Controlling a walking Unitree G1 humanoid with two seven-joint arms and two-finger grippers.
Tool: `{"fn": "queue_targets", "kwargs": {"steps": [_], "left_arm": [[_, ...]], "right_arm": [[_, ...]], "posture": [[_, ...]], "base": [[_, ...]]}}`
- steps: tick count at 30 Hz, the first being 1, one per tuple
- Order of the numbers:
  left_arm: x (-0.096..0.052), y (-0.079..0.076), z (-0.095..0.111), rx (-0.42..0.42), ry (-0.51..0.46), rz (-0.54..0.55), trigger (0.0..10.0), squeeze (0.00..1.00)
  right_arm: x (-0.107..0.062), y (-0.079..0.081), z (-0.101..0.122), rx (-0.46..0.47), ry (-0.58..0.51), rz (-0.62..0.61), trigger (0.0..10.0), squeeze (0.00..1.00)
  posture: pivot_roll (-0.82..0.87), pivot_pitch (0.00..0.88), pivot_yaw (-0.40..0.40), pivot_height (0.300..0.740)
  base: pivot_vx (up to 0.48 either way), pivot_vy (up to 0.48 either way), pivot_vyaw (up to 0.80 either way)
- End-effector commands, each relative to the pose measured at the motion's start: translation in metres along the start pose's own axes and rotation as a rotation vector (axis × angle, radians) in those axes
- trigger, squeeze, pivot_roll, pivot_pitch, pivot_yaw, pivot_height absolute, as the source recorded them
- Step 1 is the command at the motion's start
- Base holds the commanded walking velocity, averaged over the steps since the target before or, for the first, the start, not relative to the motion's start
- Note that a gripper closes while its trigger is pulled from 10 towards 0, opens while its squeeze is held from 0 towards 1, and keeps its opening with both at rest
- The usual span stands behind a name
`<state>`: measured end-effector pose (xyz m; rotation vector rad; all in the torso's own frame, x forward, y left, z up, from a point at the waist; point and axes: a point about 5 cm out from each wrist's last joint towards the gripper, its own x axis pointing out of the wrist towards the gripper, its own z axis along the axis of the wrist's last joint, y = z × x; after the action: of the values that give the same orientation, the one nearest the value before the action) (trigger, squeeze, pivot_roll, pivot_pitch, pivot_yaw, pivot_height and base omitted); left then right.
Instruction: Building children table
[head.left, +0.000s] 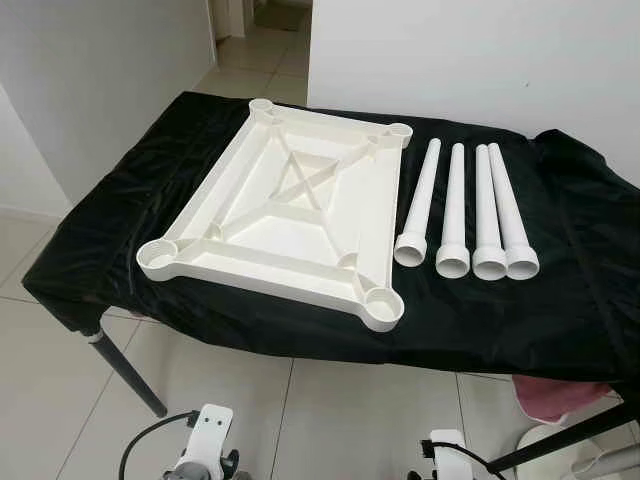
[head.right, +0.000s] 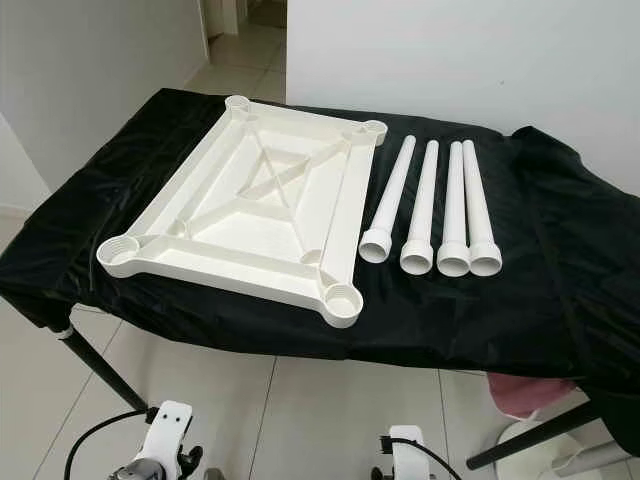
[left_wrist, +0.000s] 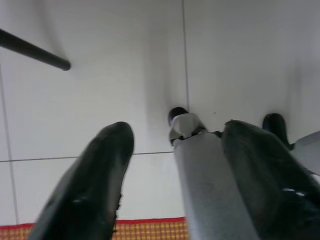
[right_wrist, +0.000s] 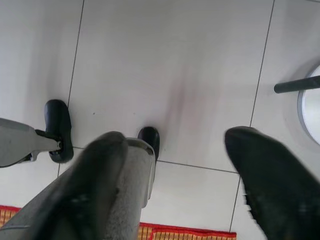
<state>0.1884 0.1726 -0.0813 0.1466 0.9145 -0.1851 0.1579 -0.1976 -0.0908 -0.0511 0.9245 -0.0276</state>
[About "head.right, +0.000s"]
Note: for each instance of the white plastic children table top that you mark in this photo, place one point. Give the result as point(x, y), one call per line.
point(260, 225)

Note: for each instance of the white plastic table leg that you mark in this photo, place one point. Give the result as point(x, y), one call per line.
point(390, 195)
point(480, 210)
point(454, 215)
point(423, 205)

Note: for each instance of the black metal table leg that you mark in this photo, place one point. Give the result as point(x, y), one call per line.
point(105, 368)
point(550, 430)

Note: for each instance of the pink cloth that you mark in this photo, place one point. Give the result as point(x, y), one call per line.
point(525, 392)

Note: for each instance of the black shiny table cloth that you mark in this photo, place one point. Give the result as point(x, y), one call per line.
point(510, 320)

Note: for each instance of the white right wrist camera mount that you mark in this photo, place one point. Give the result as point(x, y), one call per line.
point(406, 452)

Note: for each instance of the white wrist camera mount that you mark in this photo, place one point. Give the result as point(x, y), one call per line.
point(406, 452)
point(165, 430)

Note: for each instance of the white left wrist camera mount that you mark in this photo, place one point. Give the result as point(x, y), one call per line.
point(165, 430)

